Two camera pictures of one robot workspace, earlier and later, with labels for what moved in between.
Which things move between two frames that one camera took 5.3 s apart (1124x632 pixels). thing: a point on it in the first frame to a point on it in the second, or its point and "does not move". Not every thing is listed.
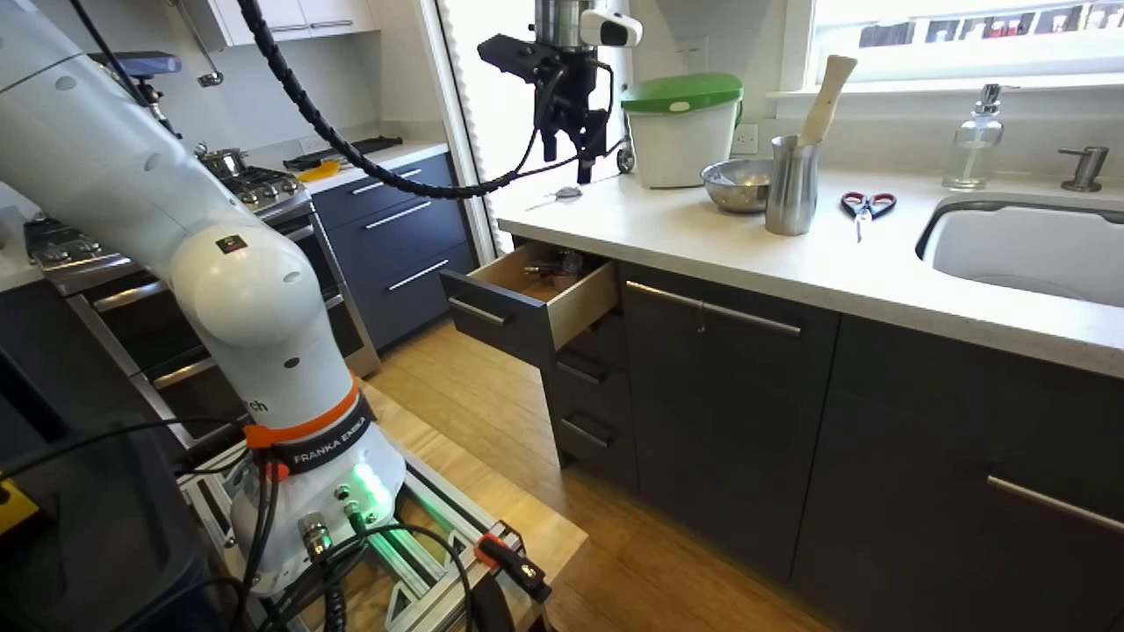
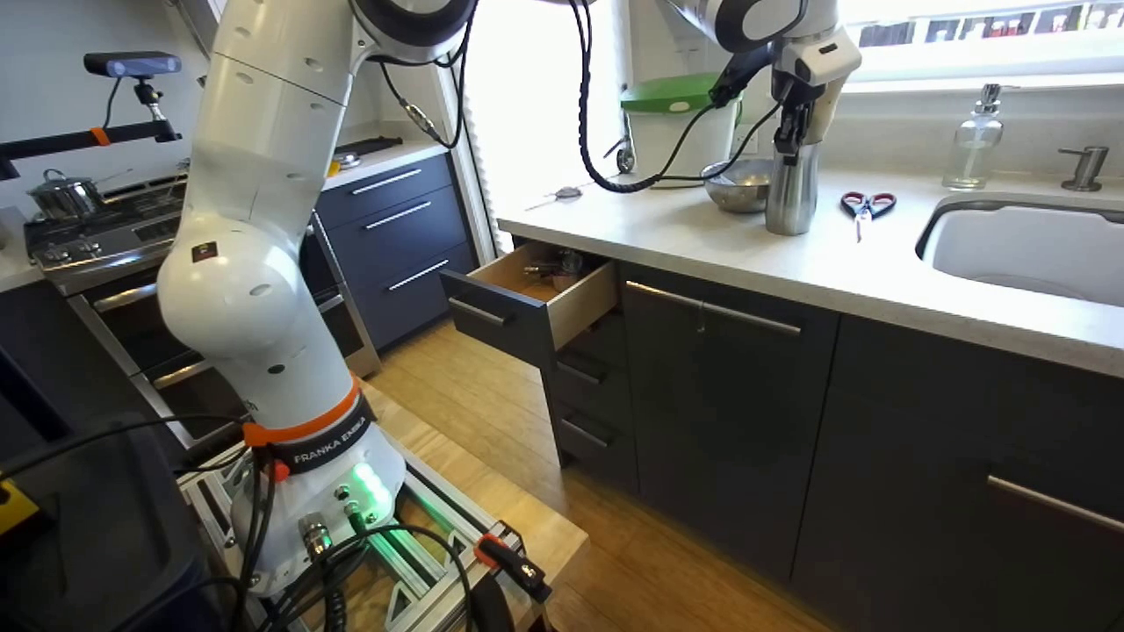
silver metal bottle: x=792 y=183 does not move
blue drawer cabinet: x=395 y=246 does not move
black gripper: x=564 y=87 to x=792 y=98
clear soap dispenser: x=980 y=143 does not move
